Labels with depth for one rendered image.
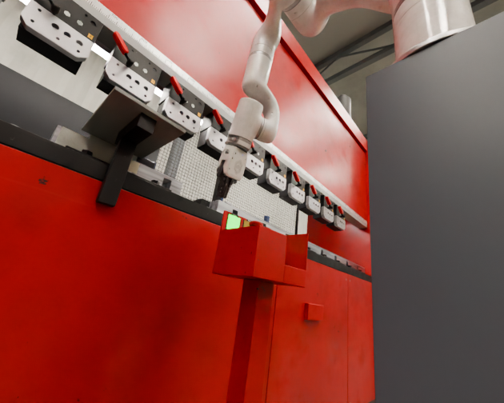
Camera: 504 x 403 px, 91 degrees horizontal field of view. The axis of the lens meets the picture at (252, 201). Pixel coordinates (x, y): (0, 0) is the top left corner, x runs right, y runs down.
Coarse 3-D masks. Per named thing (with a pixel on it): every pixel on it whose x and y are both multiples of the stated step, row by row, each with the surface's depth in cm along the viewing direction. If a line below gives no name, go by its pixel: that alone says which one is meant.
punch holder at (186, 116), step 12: (168, 84) 96; (180, 84) 95; (168, 96) 91; (192, 96) 98; (168, 108) 89; (180, 108) 93; (192, 108) 98; (180, 120) 92; (192, 120) 96; (192, 132) 96
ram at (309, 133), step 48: (144, 0) 89; (192, 0) 106; (240, 0) 132; (144, 48) 86; (192, 48) 102; (240, 48) 126; (240, 96) 121; (288, 96) 155; (288, 144) 147; (336, 144) 202; (336, 192) 189
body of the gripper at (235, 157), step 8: (224, 152) 80; (232, 152) 78; (240, 152) 81; (232, 160) 78; (240, 160) 82; (224, 168) 78; (232, 168) 79; (240, 168) 83; (232, 176) 80; (240, 176) 84
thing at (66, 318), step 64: (0, 192) 47; (64, 192) 54; (128, 192) 64; (0, 256) 46; (64, 256) 53; (128, 256) 62; (192, 256) 76; (0, 320) 45; (64, 320) 51; (128, 320) 60; (192, 320) 73; (0, 384) 44; (64, 384) 50; (128, 384) 58; (192, 384) 70; (320, 384) 117
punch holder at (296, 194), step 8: (288, 176) 146; (288, 184) 145; (296, 184) 147; (304, 184) 154; (288, 192) 142; (296, 192) 147; (304, 192) 152; (288, 200) 148; (296, 200) 146; (304, 200) 151
